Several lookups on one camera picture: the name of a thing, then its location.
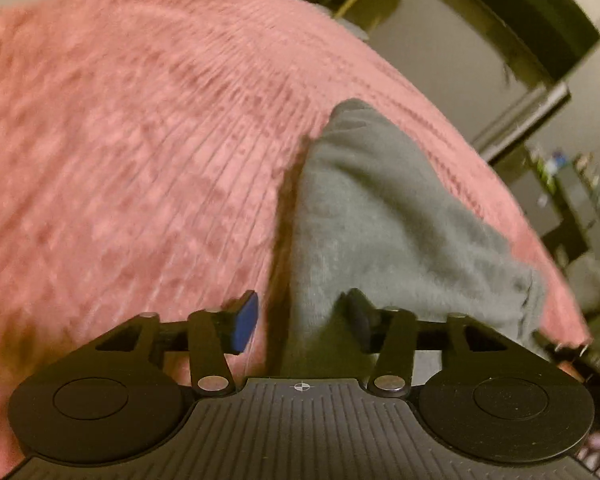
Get grey pants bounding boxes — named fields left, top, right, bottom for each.
left=275, top=98, right=549, bottom=380

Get pink ribbed blanket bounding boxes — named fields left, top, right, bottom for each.
left=0, top=0, right=594, bottom=480

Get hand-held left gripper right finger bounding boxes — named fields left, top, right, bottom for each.
left=341, top=288, right=517, bottom=397

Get dark cluttered shelf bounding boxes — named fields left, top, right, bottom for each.
left=524, top=144, right=600, bottom=263

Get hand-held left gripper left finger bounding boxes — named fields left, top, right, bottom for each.
left=91, top=289, right=260, bottom=395

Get black television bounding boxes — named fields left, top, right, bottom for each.
left=442, top=0, right=600, bottom=83

